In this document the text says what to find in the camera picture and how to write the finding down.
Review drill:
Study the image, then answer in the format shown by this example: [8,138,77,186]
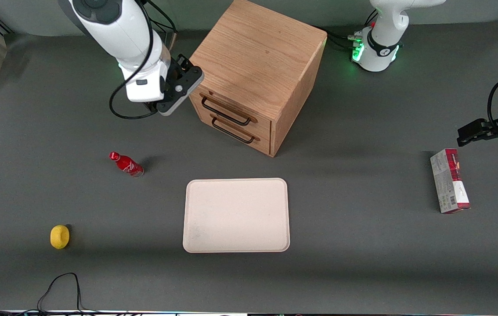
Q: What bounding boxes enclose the wooden drawer with black handle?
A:
[195,108,272,157]
[189,86,272,137]

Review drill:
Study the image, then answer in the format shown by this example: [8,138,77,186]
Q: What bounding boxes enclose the wooden drawer cabinet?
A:
[188,0,328,158]

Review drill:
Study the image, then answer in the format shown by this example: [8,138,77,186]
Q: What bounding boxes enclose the red and white carton box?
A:
[429,148,471,214]

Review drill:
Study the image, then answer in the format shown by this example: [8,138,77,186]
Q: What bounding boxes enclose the red cola bottle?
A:
[108,151,144,178]

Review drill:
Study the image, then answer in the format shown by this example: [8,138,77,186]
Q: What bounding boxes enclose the beige plastic tray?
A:
[182,177,291,253]

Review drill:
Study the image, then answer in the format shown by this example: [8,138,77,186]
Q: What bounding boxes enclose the yellow toy lemon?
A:
[50,224,70,250]

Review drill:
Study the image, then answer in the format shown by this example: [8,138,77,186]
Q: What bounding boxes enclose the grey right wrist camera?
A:
[157,67,205,116]

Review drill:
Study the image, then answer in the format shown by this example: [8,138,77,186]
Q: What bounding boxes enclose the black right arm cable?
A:
[108,0,166,120]

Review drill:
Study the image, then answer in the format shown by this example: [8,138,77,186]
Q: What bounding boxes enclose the black right base cable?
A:
[144,0,178,35]

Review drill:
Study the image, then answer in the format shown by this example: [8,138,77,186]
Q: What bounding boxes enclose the black left base cables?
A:
[318,26,364,50]

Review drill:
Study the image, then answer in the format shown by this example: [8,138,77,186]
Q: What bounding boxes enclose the black looped table cable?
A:
[37,272,96,314]

